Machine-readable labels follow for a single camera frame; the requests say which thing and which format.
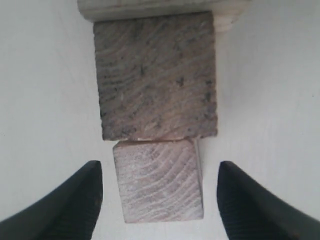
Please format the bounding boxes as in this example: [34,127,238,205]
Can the smallest wooden cube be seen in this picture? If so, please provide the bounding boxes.
[112,138,204,224]

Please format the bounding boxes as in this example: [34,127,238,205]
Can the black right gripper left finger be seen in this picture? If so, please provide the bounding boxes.
[0,160,103,240]

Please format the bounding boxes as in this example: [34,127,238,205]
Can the third largest wooden cube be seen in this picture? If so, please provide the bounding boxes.
[93,11,218,141]

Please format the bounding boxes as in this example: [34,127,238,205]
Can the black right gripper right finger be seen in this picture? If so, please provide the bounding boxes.
[216,161,320,240]

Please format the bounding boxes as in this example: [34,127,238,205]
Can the second largest wooden cube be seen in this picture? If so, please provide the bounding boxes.
[77,0,251,33]

